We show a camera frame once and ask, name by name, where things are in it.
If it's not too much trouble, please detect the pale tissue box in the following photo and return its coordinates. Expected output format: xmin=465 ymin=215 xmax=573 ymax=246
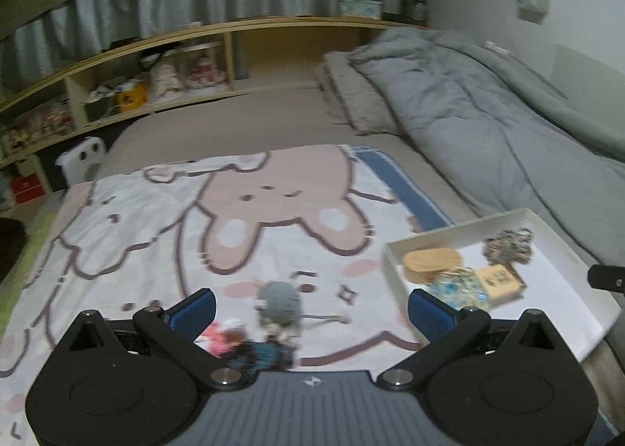
xmin=339 ymin=0 xmax=384 ymax=20

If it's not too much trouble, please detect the white panda storage box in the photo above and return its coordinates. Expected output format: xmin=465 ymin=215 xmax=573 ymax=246
xmin=55 ymin=136 xmax=108 ymax=190

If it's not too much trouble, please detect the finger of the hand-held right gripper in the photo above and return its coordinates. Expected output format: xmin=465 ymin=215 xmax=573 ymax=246
xmin=587 ymin=264 xmax=625 ymax=292

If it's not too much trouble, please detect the red box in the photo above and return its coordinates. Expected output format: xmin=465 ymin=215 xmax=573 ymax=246
xmin=10 ymin=174 xmax=47 ymax=205

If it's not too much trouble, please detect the wooden shelf unit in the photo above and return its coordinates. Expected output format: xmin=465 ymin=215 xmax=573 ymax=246
xmin=0 ymin=16 xmax=430 ymax=176

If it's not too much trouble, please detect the printed cartoon blanket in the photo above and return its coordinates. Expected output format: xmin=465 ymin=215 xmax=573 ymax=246
xmin=0 ymin=143 xmax=427 ymax=446

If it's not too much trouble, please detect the doll in clear case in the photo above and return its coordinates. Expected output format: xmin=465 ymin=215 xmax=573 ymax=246
xmin=146 ymin=55 xmax=185 ymax=100
xmin=186 ymin=48 xmax=228 ymax=90

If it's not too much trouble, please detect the blue floral brocade pouch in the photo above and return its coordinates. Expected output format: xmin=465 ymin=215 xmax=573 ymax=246
xmin=426 ymin=266 xmax=491 ymax=310

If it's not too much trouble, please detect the oval wooden dish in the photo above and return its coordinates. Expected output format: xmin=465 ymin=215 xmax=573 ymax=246
xmin=401 ymin=247 xmax=464 ymax=287

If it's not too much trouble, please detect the grey crochet mouse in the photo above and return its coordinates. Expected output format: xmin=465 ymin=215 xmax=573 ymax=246
xmin=256 ymin=281 xmax=352 ymax=337

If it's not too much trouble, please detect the beige fluffy pillow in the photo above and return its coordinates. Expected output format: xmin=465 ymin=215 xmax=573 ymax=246
xmin=316 ymin=52 xmax=407 ymax=136

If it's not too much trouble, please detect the grey duvet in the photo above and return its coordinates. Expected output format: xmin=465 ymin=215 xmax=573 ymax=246
xmin=349 ymin=29 xmax=625 ymax=273

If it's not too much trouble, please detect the pink crochet octopus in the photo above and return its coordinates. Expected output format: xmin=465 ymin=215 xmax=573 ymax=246
xmin=195 ymin=319 xmax=247 ymax=359

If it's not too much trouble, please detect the white cardboard box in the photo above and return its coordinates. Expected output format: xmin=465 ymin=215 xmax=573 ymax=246
xmin=383 ymin=208 xmax=622 ymax=363

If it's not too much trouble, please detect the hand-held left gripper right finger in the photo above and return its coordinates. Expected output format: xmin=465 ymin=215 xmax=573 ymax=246
xmin=377 ymin=288 xmax=568 ymax=389

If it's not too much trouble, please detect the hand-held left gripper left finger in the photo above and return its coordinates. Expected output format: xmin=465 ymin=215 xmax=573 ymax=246
xmin=63 ymin=288 xmax=255 ymax=389

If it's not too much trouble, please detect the yellow wooden block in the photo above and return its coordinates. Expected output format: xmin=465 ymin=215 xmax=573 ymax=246
xmin=475 ymin=264 xmax=528 ymax=303

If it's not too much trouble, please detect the taupe bed sheet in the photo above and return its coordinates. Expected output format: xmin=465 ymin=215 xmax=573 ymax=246
xmin=95 ymin=79 xmax=482 ymax=234

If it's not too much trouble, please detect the yellow box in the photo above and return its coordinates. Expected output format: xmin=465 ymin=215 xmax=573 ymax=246
xmin=114 ymin=81 xmax=148 ymax=114

